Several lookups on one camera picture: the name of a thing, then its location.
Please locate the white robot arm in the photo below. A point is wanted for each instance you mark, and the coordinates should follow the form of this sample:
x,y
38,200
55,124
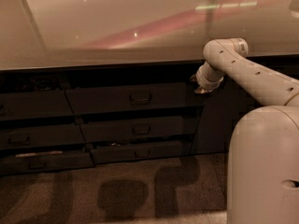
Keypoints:
x,y
263,159

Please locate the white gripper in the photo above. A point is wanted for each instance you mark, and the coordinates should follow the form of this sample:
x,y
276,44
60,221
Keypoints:
x,y
206,82

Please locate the dark cabinet door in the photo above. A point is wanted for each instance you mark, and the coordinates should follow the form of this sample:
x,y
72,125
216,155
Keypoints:
x,y
215,125

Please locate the dark drawer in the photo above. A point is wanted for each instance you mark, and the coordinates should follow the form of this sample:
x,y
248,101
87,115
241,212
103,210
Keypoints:
x,y
129,98
45,163
33,105
144,151
138,128
42,136

